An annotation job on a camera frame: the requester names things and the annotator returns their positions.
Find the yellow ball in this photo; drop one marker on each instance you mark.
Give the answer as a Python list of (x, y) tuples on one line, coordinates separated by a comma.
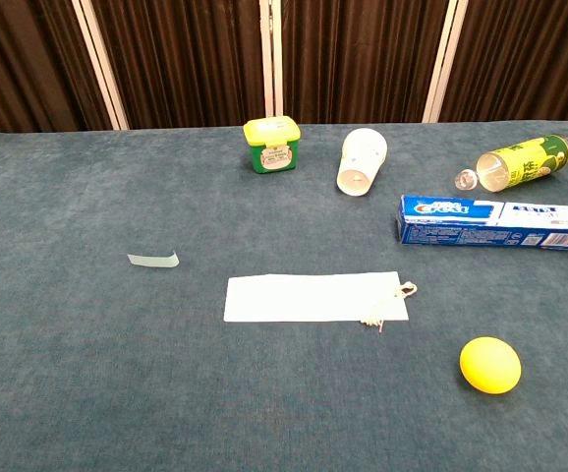
[(490, 365)]

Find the white paper cup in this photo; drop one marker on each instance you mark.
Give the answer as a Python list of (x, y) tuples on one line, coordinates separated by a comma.
[(360, 162)]

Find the blue white toothpaste box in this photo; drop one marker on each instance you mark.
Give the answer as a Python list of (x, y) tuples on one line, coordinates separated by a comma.
[(485, 223)]

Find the teal table cloth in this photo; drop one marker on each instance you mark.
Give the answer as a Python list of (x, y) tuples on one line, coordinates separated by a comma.
[(117, 344)]

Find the white screen frame post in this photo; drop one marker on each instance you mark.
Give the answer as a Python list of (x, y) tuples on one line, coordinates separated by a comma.
[(443, 64), (271, 59), (101, 64)]

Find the plastic bottle yellow green label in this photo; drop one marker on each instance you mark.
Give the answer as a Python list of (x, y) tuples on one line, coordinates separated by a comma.
[(525, 162)]

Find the green jar yellow lid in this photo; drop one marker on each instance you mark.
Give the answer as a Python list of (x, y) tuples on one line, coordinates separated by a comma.
[(271, 147)]

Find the white paper sheet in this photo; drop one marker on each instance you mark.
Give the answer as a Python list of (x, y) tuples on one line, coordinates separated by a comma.
[(308, 299)]

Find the dark brown pleated screen panel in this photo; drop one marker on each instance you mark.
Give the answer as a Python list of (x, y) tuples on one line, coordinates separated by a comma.
[(186, 59), (23, 64), (529, 59), (357, 59)]

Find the small light paper strip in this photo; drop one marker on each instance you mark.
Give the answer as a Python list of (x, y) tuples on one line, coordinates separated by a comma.
[(153, 261)]

